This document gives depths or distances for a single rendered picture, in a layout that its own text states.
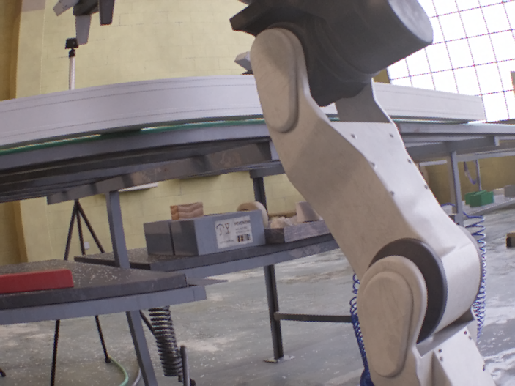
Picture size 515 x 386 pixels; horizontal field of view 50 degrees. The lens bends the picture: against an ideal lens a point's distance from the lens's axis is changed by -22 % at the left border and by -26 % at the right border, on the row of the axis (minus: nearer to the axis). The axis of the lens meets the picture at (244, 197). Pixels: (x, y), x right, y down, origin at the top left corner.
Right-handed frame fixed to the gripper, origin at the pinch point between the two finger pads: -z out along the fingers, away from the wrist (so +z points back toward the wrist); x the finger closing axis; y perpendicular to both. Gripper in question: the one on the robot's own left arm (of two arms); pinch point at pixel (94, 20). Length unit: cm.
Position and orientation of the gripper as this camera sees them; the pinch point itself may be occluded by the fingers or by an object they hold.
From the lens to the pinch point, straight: 105.0
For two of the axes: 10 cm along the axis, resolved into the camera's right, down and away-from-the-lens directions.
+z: -1.3, -9.9, -0.1
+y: -8.1, 1.1, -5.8
